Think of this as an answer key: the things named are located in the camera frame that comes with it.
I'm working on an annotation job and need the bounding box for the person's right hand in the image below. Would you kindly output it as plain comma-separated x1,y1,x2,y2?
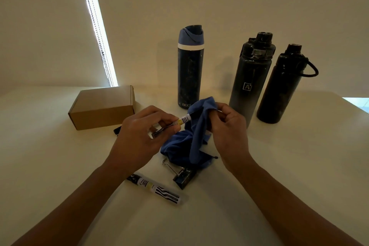
207,102,257,176

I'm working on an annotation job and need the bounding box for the person's left hand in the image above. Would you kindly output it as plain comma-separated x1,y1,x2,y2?
103,105,182,179

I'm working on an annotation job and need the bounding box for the blue cloth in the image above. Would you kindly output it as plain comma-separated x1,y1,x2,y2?
160,96,219,170

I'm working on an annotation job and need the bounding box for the brown paper box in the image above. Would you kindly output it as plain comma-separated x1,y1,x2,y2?
68,85,136,131

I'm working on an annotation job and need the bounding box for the black binder clip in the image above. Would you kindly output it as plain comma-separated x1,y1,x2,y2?
161,158,198,190

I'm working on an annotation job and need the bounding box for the black grey gradient bottle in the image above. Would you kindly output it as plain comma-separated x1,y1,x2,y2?
229,32,276,128

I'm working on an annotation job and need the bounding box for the black bottle with loop handle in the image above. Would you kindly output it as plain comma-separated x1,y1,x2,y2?
256,43,319,124

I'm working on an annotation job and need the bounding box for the navy bottle with blue lid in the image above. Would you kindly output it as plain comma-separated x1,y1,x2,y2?
177,25,205,110

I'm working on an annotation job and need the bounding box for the person's right forearm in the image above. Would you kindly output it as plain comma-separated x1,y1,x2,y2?
233,161,362,246

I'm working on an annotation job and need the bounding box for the beaded blind chain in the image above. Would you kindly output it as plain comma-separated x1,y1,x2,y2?
78,0,116,87

